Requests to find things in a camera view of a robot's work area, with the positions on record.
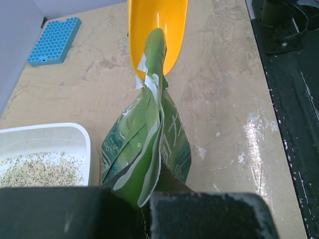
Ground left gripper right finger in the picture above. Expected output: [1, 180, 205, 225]
[150, 163, 279, 239]

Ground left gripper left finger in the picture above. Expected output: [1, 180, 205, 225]
[0, 187, 140, 239]

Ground white litter box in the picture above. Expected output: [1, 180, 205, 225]
[0, 122, 100, 188]

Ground green litter bag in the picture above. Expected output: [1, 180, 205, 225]
[101, 28, 191, 208]

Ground orange plastic scoop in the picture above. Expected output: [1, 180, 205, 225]
[128, 0, 188, 79]

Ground cat litter granules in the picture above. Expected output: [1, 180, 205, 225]
[0, 151, 85, 188]

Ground blue studded plate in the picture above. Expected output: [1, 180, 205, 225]
[27, 17, 82, 67]

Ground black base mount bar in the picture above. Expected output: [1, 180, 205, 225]
[246, 0, 319, 239]

